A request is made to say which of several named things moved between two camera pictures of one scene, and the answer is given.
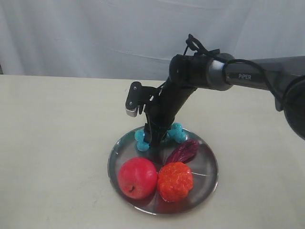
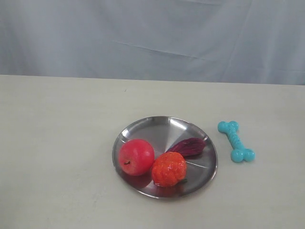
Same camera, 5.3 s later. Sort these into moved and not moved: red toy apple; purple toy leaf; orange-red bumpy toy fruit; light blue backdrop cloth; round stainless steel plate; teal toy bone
Moved: round stainless steel plate; teal toy bone; orange-red bumpy toy fruit; red toy apple
Not moved: purple toy leaf; light blue backdrop cloth
